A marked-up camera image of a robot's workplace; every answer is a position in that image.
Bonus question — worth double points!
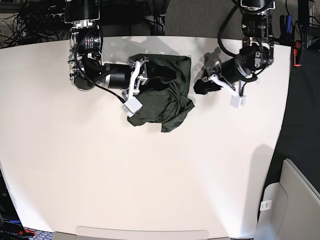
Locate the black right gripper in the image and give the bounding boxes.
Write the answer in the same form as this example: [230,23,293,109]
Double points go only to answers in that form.
[103,61,177,94]

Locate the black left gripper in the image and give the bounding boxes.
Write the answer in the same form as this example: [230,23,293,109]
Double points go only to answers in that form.
[193,56,252,95]

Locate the dark green long-sleeve shirt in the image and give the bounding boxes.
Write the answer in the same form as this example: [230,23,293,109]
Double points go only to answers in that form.
[127,53,195,133]

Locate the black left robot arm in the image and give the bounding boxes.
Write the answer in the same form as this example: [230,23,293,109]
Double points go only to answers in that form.
[193,0,276,97]

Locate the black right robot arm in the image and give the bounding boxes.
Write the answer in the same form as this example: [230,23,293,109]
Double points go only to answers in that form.
[64,0,177,94]

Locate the grey metal table leg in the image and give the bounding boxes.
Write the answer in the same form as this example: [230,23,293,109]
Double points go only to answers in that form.
[143,0,166,36]

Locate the orange black clamp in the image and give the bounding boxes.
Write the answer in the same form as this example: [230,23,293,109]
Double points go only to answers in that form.
[293,40,303,67]

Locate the white barcode label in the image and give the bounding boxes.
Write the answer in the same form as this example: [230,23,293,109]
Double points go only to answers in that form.
[259,199,272,211]

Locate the beige plastic bin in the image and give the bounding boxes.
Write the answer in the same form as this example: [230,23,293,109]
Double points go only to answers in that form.
[254,158,320,240]

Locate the orange clamp bottom left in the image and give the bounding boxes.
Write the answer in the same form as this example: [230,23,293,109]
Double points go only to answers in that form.
[18,229,37,238]

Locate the black printed box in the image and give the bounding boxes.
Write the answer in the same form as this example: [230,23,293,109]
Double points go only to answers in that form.
[0,172,23,240]

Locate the blue handled clamp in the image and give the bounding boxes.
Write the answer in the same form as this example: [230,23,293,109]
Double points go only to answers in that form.
[279,15,292,42]

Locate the tangled black cables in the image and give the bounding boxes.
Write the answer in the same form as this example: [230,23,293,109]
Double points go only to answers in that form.
[0,0,73,48]

